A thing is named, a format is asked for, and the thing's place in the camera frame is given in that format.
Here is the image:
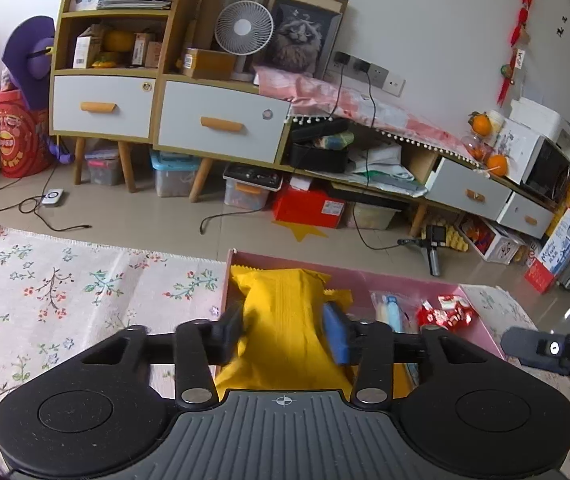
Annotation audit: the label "white wall socket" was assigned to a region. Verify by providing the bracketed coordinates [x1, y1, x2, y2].
[382, 72, 406, 97]

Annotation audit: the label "brown cardboard box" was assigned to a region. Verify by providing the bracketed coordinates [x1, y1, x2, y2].
[181, 47, 238, 81]

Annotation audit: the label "microwave oven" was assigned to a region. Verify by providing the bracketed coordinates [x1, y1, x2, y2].
[521, 136, 570, 205]

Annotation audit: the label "wide white stand drawer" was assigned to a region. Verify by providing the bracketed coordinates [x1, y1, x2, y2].
[425, 156, 514, 222]

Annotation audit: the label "black bag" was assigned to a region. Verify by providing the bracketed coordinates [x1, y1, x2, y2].
[289, 119, 356, 173]

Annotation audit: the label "white foam box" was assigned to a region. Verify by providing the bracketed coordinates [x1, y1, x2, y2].
[509, 99, 570, 150]

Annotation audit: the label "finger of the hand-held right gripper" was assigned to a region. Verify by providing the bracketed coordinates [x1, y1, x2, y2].
[501, 326, 546, 366]

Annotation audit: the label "black handheld gimbal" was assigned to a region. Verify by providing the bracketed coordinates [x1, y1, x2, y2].
[397, 224, 450, 277]

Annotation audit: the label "yellow pumpkin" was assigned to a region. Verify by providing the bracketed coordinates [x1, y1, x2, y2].
[105, 30, 136, 53]

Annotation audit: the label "pile of papers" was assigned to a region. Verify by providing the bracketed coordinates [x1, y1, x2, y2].
[350, 144, 430, 197]

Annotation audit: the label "red hanging wall ornament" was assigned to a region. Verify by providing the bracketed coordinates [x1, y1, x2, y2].
[497, 45, 528, 108]

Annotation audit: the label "purple plush toy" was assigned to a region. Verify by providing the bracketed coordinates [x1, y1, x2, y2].
[1, 16, 76, 163]

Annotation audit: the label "white desk fan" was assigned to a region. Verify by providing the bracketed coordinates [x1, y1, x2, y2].
[199, 0, 276, 82]

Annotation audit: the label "long white snack packet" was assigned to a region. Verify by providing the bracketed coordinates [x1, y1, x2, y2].
[369, 290, 410, 333]

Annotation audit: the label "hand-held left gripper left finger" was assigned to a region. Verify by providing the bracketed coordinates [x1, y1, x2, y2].
[81, 302, 246, 410]

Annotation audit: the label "pink cardboard box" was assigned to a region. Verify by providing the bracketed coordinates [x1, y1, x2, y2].
[217, 247, 508, 396]

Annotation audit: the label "white blue red carton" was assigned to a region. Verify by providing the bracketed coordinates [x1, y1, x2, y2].
[524, 207, 570, 295]

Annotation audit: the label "pink floral cloth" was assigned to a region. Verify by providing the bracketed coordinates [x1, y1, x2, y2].
[255, 66, 490, 171]

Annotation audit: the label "white drawer with round sticker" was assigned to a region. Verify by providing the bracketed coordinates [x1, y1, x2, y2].
[157, 80, 292, 165]

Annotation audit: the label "low clear plastic bin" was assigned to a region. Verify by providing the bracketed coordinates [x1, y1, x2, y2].
[349, 201, 402, 232]

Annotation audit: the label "clear storage bin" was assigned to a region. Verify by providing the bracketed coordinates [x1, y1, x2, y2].
[85, 146, 124, 187]

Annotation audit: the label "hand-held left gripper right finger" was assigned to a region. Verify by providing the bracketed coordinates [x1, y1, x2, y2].
[322, 302, 488, 410]

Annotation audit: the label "red gift bag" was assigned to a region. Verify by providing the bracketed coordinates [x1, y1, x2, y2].
[0, 87, 56, 180]

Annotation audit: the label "storage bin with black device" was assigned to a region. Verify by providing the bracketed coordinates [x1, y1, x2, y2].
[222, 162, 284, 211]

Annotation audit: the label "small white stand drawer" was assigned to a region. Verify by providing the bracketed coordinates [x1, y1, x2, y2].
[496, 191, 556, 240]

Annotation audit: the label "wall power outlets with plugs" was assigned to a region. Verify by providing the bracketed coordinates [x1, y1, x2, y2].
[325, 50, 383, 83]

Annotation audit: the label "flat red box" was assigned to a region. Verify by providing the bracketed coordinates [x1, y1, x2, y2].
[271, 186, 346, 230]

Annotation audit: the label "blue lid storage bin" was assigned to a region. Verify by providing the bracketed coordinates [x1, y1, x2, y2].
[150, 150, 204, 199]

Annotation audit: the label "white cartoon print box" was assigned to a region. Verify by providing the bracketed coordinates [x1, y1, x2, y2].
[457, 215, 523, 265]

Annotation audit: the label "wooden drawer cabinet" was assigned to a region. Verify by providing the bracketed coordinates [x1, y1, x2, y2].
[47, 0, 296, 205]

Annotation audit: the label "low wooden media stand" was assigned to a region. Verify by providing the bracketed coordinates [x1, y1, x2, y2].
[280, 115, 570, 241]

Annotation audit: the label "floral tablecloth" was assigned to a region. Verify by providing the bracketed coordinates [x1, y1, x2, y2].
[0, 212, 570, 480]

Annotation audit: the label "white box with label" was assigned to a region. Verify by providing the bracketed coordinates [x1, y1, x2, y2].
[72, 25, 106, 68]

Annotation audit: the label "framed cat picture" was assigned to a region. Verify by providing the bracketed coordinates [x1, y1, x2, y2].
[255, 0, 350, 82]

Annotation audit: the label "plain white cabinet drawer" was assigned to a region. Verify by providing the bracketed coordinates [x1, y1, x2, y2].
[52, 74, 158, 141]

